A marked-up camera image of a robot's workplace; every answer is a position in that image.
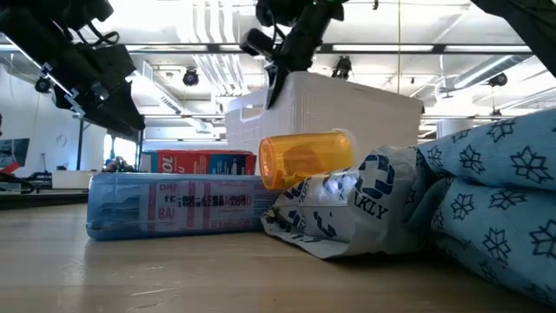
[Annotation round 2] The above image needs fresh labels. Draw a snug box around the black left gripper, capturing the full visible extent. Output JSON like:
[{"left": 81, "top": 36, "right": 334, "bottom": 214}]
[{"left": 0, "top": 8, "right": 147, "bottom": 143}]

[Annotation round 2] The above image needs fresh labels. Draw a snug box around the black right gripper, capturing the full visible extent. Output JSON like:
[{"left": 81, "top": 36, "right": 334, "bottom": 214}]
[{"left": 240, "top": 0, "right": 348, "bottom": 110}]

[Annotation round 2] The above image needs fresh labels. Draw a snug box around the blue first aid kit box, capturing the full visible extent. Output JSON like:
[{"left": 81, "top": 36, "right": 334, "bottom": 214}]
[{"left": 85, "top": 172, "right": 281, "bottom": 242}]

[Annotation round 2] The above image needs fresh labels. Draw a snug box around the orange pill bottle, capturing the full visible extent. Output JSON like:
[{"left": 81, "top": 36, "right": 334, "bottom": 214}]
[{"left": 258, "top": 129, "right": 360, "bottom": 191}]

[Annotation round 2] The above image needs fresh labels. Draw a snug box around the grey printed pouch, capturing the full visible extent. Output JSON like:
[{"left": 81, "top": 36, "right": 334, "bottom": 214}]
[{"left": 260, "top": 145, "right": 431, "bottom": 261}]

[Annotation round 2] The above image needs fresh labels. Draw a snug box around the white perforated plastic basket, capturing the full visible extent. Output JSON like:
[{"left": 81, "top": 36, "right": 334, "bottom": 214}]
[{"left": 223, "top": 71, "right": 426, "bottom": 177}]

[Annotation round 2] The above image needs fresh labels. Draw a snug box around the black overhead rig crossbar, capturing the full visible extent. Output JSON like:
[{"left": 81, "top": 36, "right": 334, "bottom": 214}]
[{"left": 116, "top": 42, "right": 533, "bottom": 56}]

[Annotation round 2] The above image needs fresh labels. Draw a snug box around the blue snowflake patterned cloth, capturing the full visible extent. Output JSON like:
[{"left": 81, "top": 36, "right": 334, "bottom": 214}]
[{"left": 401, "top": 107, "right": 556, "bottom": 308}]

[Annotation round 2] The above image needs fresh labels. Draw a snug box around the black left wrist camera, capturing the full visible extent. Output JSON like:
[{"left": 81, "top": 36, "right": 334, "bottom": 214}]
[{"left": 80, "top": 43, "right": 138, "bottom": 90}]

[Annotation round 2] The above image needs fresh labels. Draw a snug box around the black left camera cable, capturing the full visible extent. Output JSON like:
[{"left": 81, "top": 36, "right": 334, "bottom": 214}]
[{"left": 76, "top": 21, "right": 121, "bottom": 48}]

